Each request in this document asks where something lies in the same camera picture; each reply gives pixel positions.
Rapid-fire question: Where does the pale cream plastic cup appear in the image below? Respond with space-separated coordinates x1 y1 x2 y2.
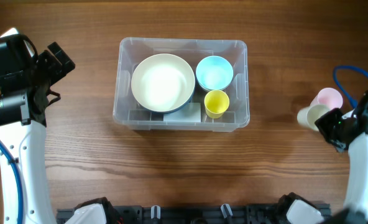
297 104 330 131

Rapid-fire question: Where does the pink plastic cup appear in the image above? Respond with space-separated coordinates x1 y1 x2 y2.
310 88 343 110

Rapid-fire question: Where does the yellow plastic cup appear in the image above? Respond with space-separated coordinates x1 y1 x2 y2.
204 90 230 119

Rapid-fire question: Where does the light blue small bowl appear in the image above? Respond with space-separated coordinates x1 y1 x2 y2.
195 55 234 91

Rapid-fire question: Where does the cream plastic bowl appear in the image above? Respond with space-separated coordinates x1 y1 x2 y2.
131 54 196 113

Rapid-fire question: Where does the dark blue bowl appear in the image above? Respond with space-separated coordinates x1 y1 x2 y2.
137 77 196 114

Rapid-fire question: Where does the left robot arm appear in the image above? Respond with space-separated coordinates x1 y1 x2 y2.
0 33 75 223

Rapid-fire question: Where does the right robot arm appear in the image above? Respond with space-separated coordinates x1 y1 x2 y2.
275 90 368 223

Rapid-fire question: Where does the clear plastic storage container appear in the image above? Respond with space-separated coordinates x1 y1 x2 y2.
113 37 251 132

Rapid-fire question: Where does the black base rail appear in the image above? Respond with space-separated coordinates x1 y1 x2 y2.
55 203 332 224

